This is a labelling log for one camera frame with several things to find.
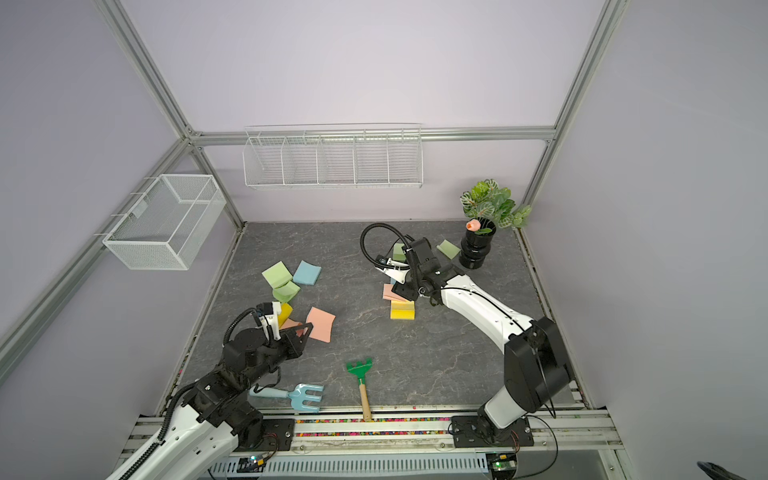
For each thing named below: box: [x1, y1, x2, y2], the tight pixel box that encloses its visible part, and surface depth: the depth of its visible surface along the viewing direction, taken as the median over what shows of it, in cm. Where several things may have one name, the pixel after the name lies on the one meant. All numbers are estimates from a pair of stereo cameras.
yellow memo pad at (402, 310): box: [390, 300, 415, 320], surface depth 96 cm
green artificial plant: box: [460, 178, 532, 235], surface depth 93 cm
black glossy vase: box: [459, 217, 497, 270], surface depth 103 cm
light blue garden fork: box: [249, 384, 324, 413], surface depth 81 cm
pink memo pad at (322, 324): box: [306, 306, 336, 343], surface depth 80 cm
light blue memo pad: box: [292, 260, 322, 285], surface depth 107 cm
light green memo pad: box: [261, 260, 293, 289], surface depth 106 cm
